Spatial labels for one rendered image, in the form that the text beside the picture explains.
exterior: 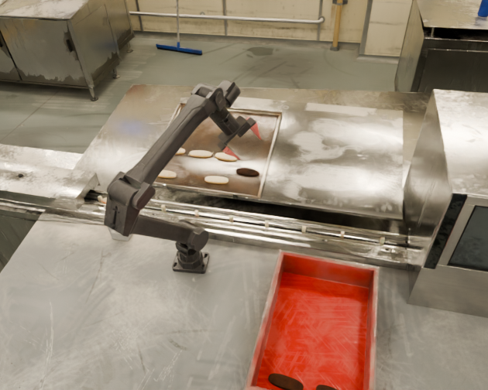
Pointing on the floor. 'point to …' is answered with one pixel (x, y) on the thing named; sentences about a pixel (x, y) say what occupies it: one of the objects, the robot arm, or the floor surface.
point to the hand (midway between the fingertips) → (248, 147)
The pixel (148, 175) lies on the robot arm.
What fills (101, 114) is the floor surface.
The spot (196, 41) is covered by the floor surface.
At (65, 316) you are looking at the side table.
